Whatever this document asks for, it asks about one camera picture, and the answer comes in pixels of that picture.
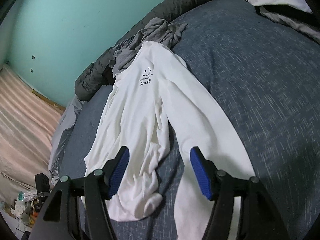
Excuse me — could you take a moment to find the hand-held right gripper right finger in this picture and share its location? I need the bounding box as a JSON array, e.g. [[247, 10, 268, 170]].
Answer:
[[190, 146, 292, 240]]

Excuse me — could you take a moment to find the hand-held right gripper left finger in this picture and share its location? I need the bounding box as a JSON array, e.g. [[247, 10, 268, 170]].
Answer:
[[29, 145, 130, 240]]

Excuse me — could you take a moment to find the white long-sleeved shirt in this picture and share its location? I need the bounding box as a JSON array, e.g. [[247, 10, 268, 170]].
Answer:
[[84, 40, 255, 240]]

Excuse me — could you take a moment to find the black box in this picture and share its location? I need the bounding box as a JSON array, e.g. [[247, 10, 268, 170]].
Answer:
[[35, 173, 50, 197]]

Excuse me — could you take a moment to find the plastic bag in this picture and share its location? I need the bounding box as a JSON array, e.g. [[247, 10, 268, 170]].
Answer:
[[12, 190, 43, 228]]

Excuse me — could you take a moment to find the wooden board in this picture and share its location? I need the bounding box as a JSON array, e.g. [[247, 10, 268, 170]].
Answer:
[[31, 87, 66, 112]]

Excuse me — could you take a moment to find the dark grey duvet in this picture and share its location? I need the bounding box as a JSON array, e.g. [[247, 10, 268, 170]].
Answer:
[[74, 0, 240, 102]]

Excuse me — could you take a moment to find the pink curtain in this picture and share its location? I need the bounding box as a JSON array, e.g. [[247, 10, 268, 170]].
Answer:
[[0, 65, 63, 200]]

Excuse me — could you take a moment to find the grey folded garment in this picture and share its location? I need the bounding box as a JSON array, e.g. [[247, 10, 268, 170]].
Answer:
[[260, 5, 320, 43]]

